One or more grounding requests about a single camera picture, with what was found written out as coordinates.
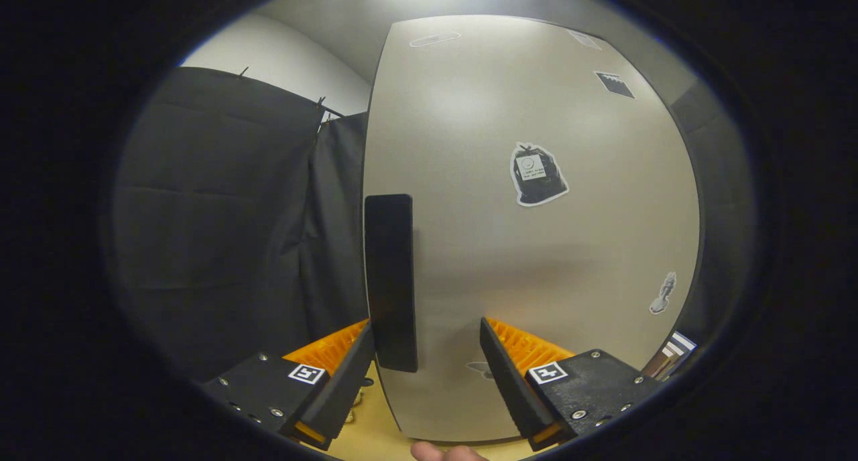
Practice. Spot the beige cabinet door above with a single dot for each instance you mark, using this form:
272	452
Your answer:
503	260

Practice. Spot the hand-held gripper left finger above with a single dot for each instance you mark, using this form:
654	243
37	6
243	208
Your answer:
335	394

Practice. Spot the brown cover book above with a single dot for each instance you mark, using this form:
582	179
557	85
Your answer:
672	354

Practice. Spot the black backdrop cloth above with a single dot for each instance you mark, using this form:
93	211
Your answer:
221	213

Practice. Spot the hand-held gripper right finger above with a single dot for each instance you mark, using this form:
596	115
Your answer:
513	387

